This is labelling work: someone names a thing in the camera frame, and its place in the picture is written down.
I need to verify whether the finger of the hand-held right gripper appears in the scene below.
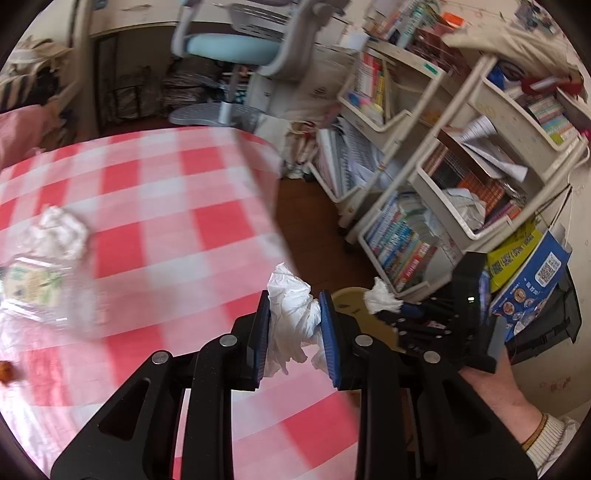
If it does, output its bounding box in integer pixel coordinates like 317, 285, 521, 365
380, 313, 457, 357
398, 296, 457, 325

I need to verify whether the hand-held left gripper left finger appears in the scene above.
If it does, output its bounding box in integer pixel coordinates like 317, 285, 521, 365
51, 290, 273, 480

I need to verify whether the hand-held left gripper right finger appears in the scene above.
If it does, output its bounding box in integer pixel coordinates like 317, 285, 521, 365
318, 290, 539, 480

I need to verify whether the white plastic bag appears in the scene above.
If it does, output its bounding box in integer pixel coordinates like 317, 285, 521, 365
263, 262, 324, 377

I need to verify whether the tan round bin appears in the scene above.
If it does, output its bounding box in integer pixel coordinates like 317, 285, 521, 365
331, 287, 407, 354

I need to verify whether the white tissue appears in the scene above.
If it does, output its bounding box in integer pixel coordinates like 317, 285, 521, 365
21, 205, 90, 266
364, 277, 403, 315

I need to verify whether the clear plastic bottle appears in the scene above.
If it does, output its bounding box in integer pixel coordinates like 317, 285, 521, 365
0, 256, 100, 337

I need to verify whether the person's right forearm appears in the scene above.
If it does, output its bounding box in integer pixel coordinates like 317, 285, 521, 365
519, 413, 580, 472

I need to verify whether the person's right hand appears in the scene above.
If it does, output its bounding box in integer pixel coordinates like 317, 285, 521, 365
458, 347, 549, 447

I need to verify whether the row of colourful books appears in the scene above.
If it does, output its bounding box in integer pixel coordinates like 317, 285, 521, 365
367, 194, 437, 289

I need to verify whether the blue yellow cardboard box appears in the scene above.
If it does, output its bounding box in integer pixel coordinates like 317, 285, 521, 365
487, 226, 573, 342

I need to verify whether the crumpled white paper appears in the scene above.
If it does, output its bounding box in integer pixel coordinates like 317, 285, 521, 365
441, 187, 488, 232

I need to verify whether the stack of white papers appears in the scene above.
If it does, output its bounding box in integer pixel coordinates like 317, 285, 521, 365
318, 124, 384, 195

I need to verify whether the open white booklet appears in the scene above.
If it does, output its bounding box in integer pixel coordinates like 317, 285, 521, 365
457, 115, 527, 181

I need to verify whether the white canvas bag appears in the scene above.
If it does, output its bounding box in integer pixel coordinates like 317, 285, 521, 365
277, 46, 365, 139

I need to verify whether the clear bag of papers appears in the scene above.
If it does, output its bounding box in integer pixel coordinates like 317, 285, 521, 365
108, 65, 158, 121
159, 60, 232, 107

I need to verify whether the beige cloth bag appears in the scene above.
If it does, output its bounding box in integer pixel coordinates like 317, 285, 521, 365
443, 18, 583, 88

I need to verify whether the grey blue desk chair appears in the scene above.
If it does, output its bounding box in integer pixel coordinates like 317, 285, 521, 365
168, 0, 333, 127

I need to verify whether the pink bed blanket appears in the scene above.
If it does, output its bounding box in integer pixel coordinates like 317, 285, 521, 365
0, 104, 56, 167

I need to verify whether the white desk with drawers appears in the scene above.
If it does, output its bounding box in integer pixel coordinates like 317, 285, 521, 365
74, 0, 195, 134

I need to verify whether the striped beige cloth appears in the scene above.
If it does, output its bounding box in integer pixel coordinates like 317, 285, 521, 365
0, 69, 29, 112

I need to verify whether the beige tote bag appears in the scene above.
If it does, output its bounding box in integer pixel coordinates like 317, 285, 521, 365
4, 39, 71, 71

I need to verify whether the brown bead bracelet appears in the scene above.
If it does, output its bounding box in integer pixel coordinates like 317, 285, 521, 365
521, 413, 550, 450

